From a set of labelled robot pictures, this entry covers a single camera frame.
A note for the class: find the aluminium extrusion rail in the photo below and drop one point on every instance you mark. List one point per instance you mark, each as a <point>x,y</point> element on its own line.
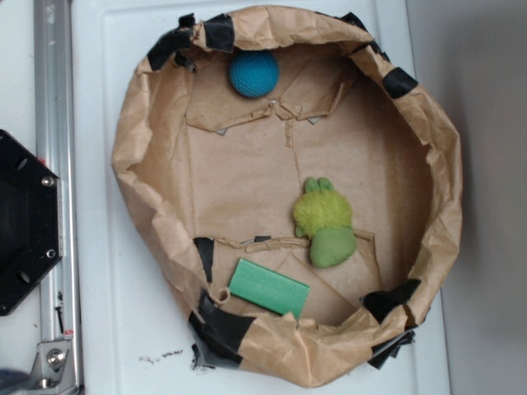
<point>60,310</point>

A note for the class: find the green plush toy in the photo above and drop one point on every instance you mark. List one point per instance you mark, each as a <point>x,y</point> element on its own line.
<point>324,216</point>

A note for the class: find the blue dimpled ball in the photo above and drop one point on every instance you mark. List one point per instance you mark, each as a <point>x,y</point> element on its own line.
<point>254,74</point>

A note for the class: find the brown paper bin liner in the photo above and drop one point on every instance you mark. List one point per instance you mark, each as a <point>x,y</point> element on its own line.
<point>210,176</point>

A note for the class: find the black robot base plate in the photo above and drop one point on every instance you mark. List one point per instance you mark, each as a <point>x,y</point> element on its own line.
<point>29,222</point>

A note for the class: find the green rectangular foam block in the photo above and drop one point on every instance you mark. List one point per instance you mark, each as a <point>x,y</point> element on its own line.
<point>268,289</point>

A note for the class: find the white tray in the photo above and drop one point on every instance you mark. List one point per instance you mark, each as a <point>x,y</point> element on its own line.
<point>135,339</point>

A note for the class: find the metal corner bracket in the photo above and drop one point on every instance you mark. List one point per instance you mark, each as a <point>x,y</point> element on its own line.
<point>53,371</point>

